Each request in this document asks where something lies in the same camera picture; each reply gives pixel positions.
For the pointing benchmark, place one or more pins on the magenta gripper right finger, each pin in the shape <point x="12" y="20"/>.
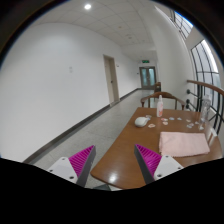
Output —
<point x="154" y="166"/>

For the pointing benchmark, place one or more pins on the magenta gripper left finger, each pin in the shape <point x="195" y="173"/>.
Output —
<point x="75" y="168"/>

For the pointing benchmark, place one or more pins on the pink folded towel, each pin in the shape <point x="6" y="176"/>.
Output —
<point x="179" y="144"/>

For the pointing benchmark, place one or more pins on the brown wooden table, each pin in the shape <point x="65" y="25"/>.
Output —
<point x="119" y="167"/>

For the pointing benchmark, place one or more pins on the small pink seashell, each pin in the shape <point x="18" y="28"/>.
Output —
<point x="151" y="125"/>

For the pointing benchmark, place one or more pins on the small white seashell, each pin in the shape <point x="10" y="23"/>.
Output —
<point x="190" y="126"/>

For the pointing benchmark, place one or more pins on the pink spray bottle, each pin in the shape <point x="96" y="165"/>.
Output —
<point x="160" y="106"/>

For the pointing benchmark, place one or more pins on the clear plastic water bottle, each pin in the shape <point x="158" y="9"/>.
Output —
<point x="206" y="103"/>

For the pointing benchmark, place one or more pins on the white chair at right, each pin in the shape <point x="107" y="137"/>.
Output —
<point x="211" y="136"/>

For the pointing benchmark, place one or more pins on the brown wooden armchair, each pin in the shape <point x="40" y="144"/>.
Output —
<point x="164" y="95"/>

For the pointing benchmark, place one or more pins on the wooden handrail with black railing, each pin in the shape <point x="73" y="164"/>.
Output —
<point x="216" y="113"/>

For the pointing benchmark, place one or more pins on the glass double door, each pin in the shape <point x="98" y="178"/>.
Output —
<point x="148" y="77"/>

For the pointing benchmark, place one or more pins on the beige side door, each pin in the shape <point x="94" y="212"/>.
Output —
<point x="111" y="78"/>

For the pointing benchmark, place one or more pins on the round ceiling light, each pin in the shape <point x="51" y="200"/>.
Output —
<point x="87" y="6"/>

